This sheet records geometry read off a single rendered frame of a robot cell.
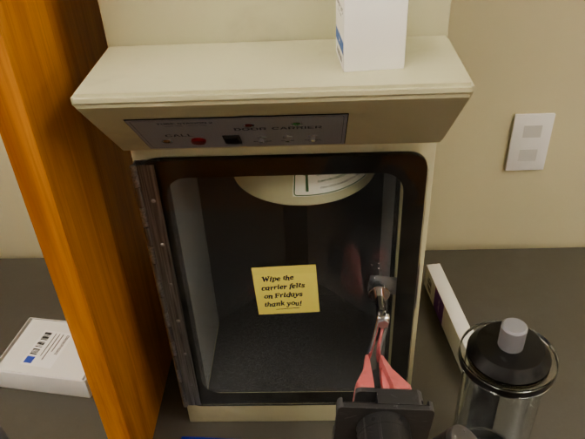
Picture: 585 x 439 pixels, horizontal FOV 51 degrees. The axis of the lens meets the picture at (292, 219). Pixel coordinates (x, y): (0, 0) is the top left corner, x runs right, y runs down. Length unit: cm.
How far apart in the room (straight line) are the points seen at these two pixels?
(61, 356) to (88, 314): 36
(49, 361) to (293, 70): 69
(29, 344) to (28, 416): 12
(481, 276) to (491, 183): 18
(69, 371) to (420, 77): 73
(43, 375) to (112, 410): 25
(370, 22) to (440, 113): 10
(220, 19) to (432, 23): 19
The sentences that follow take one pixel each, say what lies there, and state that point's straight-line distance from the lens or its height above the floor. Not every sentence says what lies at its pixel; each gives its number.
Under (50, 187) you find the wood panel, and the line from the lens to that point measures 61.
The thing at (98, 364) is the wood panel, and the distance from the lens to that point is 76.
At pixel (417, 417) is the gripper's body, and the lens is 69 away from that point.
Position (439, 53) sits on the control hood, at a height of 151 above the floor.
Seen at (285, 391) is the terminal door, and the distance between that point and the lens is 88.
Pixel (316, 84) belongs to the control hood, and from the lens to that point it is 50.
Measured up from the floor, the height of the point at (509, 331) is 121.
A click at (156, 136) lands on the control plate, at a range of 58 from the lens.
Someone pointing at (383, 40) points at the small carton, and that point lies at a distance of 51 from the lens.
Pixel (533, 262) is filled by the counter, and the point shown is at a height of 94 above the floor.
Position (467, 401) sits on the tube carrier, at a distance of 78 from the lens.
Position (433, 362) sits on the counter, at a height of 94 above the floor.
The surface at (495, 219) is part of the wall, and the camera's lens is 128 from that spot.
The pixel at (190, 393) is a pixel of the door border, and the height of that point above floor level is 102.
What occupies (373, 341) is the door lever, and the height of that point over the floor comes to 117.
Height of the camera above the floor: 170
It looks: 35 degrees down
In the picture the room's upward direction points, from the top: 3 degrees counter-clockwise
